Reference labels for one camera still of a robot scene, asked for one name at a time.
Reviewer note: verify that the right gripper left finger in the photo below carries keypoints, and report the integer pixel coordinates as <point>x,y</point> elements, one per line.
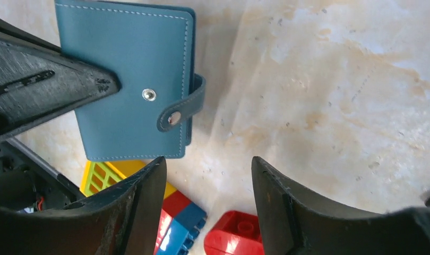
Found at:
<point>121,219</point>

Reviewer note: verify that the yellow window toy block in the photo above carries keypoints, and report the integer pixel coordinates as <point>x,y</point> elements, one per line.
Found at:
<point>100,175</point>

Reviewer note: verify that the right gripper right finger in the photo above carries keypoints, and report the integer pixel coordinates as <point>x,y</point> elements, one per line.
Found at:
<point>294,219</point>

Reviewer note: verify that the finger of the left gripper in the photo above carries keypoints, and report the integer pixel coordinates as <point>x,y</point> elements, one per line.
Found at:
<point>38,83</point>

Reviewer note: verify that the red rounded toy block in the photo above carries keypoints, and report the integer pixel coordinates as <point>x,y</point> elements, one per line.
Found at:
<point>234,233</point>

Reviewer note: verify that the blue leather card holder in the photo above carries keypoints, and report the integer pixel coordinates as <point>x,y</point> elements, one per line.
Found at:
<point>151,49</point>

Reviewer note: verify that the blue toy block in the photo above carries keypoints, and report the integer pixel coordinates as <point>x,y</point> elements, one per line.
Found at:
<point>184,230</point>

